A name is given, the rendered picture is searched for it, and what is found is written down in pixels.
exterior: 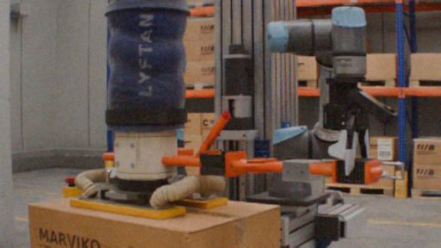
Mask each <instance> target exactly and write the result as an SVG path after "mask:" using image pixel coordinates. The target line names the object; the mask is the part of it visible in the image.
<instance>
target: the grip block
mask: <svg viewBox="0 0 441 248"><path fill-rule="evenodd" d="M241 159H245V151H237V152H230V151H221V150H219V149H218V150H209V151H200V152H199V176H202V175H214V176H215V177H223V176H224V172H225V178H230V177H239V176H244V175H245V170H233V169H232V168H231V162H232V161H233V160H237V161H240V160H241Z"/></svg>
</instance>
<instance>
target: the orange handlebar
mask: <svg viewBox="0 0 441 248"><path fill-rule="evenodd" d="M193 154H194V149H192V148H184V147H178V148H177V156H174V157H163V158H162V164H164V165H177V166H190V167H199V158H194V157H191V156H193ZM103 159H105V160H108V161H111V162H114V161H115V152H105V153H104V154H103ZM231 168H232V169H233V170H246V171H245V172H254V173H270V172H273V171H274V172H282V170H283V161H277V159H275V158H254V159H241V160H240V161H237V160H233V161H232V162H231ZM309 172H310V173H311V174H316V175H330V176H332V164H321V163H319V164H311V166H310V168H309ZM382 175H383V168H381V167H379V166H377V167H376V168H371V170H370V176H371V177H381V176H382Z"/></svg>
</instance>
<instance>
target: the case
mask: <svg viewBox="0 0 441 248"><path fill-rule="evenodd" d="M84 196H86V195H78V196H73V197H69V198H64V199H61V198H60V199H55V200H51V201H43V202H37V203H29V204H28V219H29V242H30V245H31V248H281V207H280V206H275V205H265V204H256V203H246V202H236V201H229V202H228V204H227V205H224V206H220V207H217V208H210V209H200V208H192V207H184V208H185V215H178V216H175V217H171V218H168V219H164V220H153V219H147V218H140V217H137V216H132V215H125V214H114V213H107V212H103V211H101V210H94V209H88V208H76V207H71V206H70V200H71V199H76V198H79V197H84ZM177 207H183V206H177Z"/></svg>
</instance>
